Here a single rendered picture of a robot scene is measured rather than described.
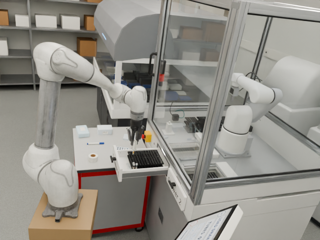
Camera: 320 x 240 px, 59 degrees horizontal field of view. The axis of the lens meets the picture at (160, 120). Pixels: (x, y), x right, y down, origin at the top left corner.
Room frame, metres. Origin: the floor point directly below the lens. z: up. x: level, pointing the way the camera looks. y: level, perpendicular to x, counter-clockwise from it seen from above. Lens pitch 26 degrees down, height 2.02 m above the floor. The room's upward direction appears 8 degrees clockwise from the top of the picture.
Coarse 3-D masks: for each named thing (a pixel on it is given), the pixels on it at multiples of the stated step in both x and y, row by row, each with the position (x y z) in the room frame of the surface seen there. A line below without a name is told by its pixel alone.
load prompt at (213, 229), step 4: (224, 216) 0.91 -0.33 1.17; (216, 220) 0.91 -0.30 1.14; (220, 220) 0.89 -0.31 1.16; (216, 224) 0.87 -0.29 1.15; (212, 228) 0.86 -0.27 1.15; (216, 228) 0.84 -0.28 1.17; (208, 232) 0.84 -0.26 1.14; (212, 232) 0.82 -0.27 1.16; (208, 236) 0.81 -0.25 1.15; (212, 236) 0.79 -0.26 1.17
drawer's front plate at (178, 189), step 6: (168, 174) 1.53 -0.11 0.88; (174, 174) 1.48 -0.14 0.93; (174, 180) 1.43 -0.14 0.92; (174, 186) 1.42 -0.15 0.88; (180, 186) 1.37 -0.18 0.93; (174, 192) 1.41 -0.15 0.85; (180, 192) 1.33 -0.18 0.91; (180, 198) 1.32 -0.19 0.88; (186, 198) 1.28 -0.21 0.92; (180, 204) 1.30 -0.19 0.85
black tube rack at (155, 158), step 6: (144, 150) 1.76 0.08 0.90; (150, 150) 1.77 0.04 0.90; (156, 150) 1.79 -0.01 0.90; (132, 156) 1.67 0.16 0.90; (138, 156) 1.71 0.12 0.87; (144, 156) 1.68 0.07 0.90; (150, 156) 1.69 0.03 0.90; (156, 156) 1.75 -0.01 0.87; (138, 162) 1.60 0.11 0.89; (144, 162) 1.61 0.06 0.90; (150, 162) 1.62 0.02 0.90; (156, 162) 1.67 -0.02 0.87; (162, 162) 1.64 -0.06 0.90; (132, 168) 1.56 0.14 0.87; (138, 168) 1.58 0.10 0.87
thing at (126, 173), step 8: (120, 152) 1.72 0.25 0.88; (144, 152) 1.79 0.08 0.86; (160, 152) 1.80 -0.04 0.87; (120, 160) 1.68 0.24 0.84; (128, 160) 1.69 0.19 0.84; (144, 168) 1.55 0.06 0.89; (152, 168) 1.56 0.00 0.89; (160, 168) 1.58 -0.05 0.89; (128, 176) 1.50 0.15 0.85; (136, 176) 1.52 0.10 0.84; (144, 176) 1.54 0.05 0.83
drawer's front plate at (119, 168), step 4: (116, 148) 1.69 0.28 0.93; (112, 152) 1.73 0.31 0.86; (116, 152) 1.64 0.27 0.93; (112, 156) 1.72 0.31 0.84; (116, 156) 1.59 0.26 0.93; (116, 160) 1.58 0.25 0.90; (116, 164) 1.57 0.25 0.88; (120, 164) 1.51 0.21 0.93; (120, 168) 1.47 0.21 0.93; (116, 172) 1.55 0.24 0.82; (120, 172) 1.46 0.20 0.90; (120, 176) 1.46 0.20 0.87; (120, 180) 1.47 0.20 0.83
